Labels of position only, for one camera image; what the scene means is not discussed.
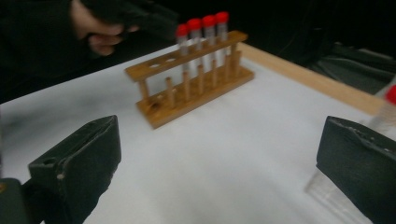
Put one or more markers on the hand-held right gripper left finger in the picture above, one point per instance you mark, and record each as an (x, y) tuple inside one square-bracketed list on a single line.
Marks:
[(81, 161)]

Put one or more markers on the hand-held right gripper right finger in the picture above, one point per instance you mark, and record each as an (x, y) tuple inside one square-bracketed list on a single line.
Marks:
[(358, 165)]

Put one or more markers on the red-capped clear test tube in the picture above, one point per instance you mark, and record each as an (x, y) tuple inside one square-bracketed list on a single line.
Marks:
[(391, 95), (209, 21), (222, 17), (194, 24), (182, 30)]

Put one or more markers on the wooden test tube rack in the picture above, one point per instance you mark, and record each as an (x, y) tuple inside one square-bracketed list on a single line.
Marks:
[(193, 96)]

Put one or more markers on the white table mat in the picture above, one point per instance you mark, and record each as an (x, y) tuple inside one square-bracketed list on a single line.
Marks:
[(218, 161)]

